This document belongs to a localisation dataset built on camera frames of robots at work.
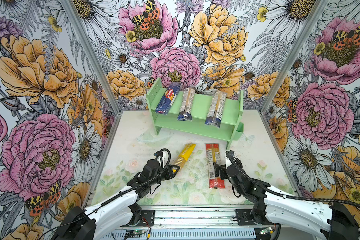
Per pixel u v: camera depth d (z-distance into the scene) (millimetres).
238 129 1051
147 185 631
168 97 850
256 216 651
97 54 916
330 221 427
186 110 794
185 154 887
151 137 1060
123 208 536
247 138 1052
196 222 737
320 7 715
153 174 639
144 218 731
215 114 782
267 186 569
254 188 579
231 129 829
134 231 714
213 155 940
